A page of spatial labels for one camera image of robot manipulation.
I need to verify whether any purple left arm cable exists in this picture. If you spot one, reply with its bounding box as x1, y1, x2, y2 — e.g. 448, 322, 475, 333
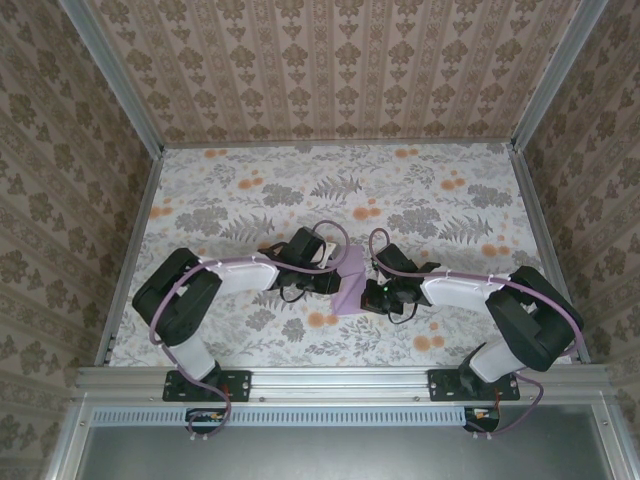
151, 219, 351, 444

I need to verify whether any aluminium frame post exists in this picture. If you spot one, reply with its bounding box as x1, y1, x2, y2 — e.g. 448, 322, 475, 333
59, 0, 166, 156
509, 0, 619, 151

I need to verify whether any slotted white cable duct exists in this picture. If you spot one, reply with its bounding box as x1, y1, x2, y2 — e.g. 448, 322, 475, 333
92, 405, 469, 427

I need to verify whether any aluminium mounting rail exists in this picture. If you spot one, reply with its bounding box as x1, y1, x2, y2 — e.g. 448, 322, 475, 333
74, 364, 614, 402

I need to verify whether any grey metal sheet panel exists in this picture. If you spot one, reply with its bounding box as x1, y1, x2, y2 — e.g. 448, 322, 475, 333
74, 424, 616, 480

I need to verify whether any floral patterned table cover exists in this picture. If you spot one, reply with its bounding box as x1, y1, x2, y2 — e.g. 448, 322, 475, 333
107, 143, 574, 367

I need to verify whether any aluminium table side rail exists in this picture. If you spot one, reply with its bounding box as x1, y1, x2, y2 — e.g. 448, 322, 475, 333
94, 149, 166, 366
509, 144, 592, 364

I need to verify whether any purple square paper sheet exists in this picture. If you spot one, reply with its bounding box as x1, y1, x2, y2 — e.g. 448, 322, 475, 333
331, 244, 374, 316

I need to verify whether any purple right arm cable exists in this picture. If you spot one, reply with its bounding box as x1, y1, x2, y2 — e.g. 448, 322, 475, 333
368, 227, 586, 441

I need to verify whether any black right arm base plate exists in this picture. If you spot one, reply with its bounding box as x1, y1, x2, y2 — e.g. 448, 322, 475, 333
428, 368, 521, 403

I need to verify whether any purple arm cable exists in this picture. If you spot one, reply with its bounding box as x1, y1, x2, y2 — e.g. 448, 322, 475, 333
368, 227, 586, 441
151, 219, 351, 444

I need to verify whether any black connector board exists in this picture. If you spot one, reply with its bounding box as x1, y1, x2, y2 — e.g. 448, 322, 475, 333
185, 407, 229, 434
462, 405, 501, 432

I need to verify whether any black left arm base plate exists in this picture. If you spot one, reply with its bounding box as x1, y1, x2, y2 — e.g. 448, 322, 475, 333
162, 368, 252, 403

